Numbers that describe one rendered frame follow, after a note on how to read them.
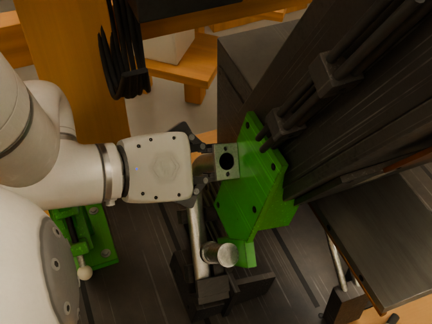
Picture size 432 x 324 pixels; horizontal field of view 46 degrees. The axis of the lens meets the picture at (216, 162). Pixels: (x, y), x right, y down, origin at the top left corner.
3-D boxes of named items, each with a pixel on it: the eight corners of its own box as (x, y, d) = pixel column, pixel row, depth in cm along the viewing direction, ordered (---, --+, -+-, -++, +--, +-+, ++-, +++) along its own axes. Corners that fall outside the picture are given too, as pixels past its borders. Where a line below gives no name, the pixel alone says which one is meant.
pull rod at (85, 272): (95, 280, 94) (89, 264, 90) (80, 285, 93) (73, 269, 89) (89, 256, 97) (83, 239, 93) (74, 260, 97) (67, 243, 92)
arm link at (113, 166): (107, 208, 67) (129, 206, 69) (101, 142, 67) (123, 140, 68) (94, 204, 75) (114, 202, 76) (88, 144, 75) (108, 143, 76)
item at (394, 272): (471, 280, 75) (479, 270, 73) (378, 318, 71) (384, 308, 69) (336, 113, 99) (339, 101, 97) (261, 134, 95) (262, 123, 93)
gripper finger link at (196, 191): (195, 195, 76) (234, 191, 79) (193, 174, 76) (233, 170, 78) (186, 195, 79) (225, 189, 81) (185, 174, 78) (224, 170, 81)
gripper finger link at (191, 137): (191, 154, 76) (231, 151, 78) (189, 133, 75) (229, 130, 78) (183, 155, 78) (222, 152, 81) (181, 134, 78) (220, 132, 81)
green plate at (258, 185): (282, 250, 84) (331, 159, 71) (238, 259, 81) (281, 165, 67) (254, 199, 91) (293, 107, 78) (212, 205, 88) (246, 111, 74)
